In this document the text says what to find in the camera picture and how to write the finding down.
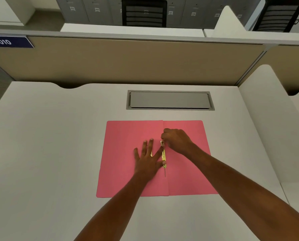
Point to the beige desk partition panel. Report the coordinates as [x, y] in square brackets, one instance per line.
[129, 61]
[292, 67]

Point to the blue number label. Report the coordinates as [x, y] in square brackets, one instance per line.
[8, 42]

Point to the person's right forearm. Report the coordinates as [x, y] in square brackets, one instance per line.
[239, 193]

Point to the black mesh office chair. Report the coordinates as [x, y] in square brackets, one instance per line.
[277, 15]
[144, 13]

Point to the person's right fingers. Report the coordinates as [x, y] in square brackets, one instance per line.
[166, 138]

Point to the pink paper file folder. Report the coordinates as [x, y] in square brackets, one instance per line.
[124, 148]

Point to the person's left forearm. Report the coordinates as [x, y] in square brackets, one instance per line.
[119, 205]

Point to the person's left middle finger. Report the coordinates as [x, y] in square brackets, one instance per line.
[151, 146]

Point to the person's left thumb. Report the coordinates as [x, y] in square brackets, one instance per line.
[163, 163]

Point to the person's left hand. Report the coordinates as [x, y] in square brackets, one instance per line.
[147, 163]

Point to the person's left little finger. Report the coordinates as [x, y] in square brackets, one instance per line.
[136, 154]

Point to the gold metal file fastener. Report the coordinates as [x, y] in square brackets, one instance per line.
[164, 156]

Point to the person's right hand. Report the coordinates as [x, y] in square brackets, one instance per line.
[178, 141]

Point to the white desk side divider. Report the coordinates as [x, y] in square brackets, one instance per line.
[229, 21]
[272, 122]

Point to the grey locker cabinets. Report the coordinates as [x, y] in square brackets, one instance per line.
[189, 9]

